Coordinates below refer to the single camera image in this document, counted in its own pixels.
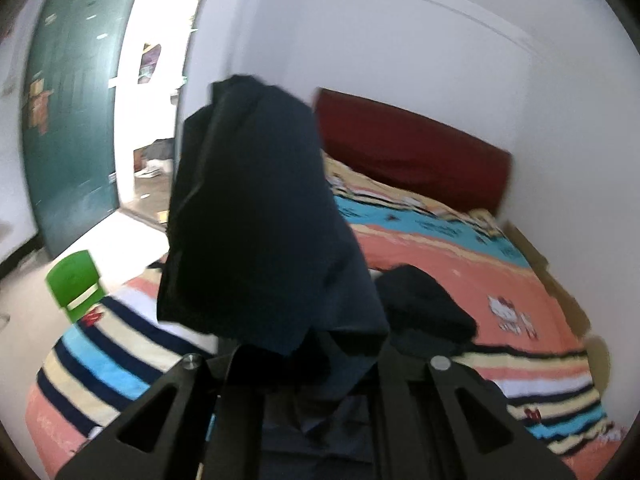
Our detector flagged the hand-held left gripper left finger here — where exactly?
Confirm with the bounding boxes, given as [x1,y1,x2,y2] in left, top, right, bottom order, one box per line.
[55,344,272,480]

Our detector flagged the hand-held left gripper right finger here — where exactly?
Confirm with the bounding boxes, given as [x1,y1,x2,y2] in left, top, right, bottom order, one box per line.
[374,346,577,480]

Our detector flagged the dark navy garment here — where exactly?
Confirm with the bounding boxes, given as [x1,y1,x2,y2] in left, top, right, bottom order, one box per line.
[156,74,392,461]

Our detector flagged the black garment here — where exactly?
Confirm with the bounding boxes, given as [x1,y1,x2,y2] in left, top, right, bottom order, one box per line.
[375,265,479,357]

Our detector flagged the striped printed blanket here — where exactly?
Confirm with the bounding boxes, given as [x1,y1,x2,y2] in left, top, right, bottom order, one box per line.
[25,152,623,480]

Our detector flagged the green plastic chair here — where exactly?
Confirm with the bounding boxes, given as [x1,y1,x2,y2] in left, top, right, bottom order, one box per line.
[45,250,108,325]

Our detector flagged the dark red headboard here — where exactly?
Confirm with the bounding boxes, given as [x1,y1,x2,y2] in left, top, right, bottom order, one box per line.
[312,87,513,216]

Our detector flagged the blurry floor clutter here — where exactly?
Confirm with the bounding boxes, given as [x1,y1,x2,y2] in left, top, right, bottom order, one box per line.
[132,138,177,180]

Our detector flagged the green door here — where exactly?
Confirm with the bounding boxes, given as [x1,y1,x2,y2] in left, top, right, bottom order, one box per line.
[20,0,151,261]

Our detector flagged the red door decoration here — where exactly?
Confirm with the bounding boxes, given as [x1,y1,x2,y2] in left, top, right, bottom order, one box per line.
[26,77,55,137]

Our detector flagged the wall poster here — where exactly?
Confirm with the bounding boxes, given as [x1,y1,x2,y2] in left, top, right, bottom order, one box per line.
[139,42,163,84]

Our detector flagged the white wall cable duct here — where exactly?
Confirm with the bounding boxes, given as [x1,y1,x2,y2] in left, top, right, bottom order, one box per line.
[306,0,533,53]

